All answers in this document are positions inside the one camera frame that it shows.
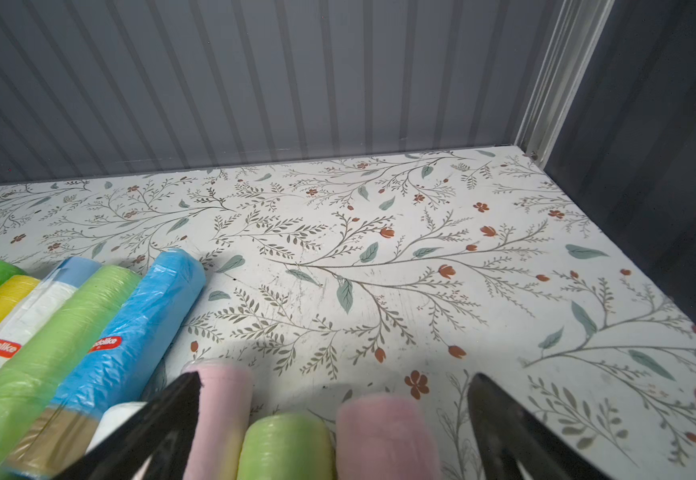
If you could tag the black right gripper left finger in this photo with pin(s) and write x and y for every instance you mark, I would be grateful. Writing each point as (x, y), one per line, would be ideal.
(158, 437)

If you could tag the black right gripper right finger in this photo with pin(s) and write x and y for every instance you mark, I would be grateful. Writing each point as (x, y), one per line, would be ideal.
(513, 444)

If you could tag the pale green trash bag roll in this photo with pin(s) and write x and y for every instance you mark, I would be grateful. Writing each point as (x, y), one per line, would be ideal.
(287, 446)

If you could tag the pink trash bag roll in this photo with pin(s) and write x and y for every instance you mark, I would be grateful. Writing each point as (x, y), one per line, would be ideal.
(384, 436)
(224, 411)

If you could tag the light green trash bag roll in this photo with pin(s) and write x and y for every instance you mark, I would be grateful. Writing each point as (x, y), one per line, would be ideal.
(29, 380)

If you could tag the white blue trash bag roll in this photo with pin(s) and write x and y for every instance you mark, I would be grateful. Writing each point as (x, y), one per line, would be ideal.
(35, 310)

